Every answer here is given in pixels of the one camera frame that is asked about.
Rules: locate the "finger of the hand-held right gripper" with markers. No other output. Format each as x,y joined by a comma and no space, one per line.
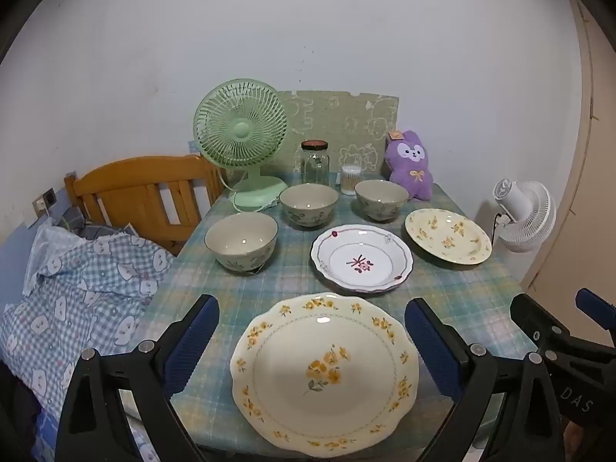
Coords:
596,308
534,322

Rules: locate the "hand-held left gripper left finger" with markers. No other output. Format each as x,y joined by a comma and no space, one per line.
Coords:
192,341

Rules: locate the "glass jar with red lid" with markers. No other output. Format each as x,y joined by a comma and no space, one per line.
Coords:
315,163

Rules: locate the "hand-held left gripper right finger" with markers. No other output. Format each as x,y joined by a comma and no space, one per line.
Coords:
430,346

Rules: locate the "cotton swab container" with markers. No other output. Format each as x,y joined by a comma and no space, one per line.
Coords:
351,180

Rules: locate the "green patterned wall board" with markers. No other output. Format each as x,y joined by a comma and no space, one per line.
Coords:
337,120

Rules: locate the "wall socket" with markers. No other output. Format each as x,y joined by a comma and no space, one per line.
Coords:
45,200

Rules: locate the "plaid tablecloth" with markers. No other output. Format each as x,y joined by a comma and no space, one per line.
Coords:
288,279

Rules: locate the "grey plaid cloth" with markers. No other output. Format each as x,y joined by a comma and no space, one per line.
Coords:
91,228

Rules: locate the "dark cloth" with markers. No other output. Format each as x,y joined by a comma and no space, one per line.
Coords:
17,409

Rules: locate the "green desk fan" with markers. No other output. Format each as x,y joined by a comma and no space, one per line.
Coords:
240,130

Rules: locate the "small yellow floral plate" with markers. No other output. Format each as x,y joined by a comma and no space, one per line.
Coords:
447,236

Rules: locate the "white clip fan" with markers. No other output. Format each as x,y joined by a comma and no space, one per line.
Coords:
527,216

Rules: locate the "cream floral bowl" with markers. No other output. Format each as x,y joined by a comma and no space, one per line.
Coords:
382,197
240,240
308,202

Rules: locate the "large yellow floral plate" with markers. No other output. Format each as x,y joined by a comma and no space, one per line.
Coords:
288,385

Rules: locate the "purple plush toy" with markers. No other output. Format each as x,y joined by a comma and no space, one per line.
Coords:
409,163

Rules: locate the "wooden bed headboard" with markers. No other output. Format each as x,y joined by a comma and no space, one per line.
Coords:
134,178

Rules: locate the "white plate with red flower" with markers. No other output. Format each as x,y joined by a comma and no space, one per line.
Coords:
361,250

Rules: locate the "blue checked printed blanket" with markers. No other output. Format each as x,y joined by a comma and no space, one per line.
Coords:
82,298

